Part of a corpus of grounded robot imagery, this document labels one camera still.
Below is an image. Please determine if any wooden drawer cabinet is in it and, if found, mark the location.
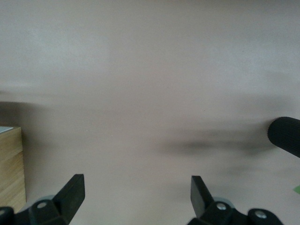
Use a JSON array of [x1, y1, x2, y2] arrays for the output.
[[0, 126, 27, 210]]

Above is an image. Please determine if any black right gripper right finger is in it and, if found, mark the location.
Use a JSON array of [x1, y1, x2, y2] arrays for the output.
[[187, 175, 248, 225]]

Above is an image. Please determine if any black ribbed cylinder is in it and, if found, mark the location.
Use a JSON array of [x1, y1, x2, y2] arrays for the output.
[[267, 116, 300, 158]]

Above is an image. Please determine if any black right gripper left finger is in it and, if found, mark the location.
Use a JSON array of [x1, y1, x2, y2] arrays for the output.
[[14, 173, 85, 225]]

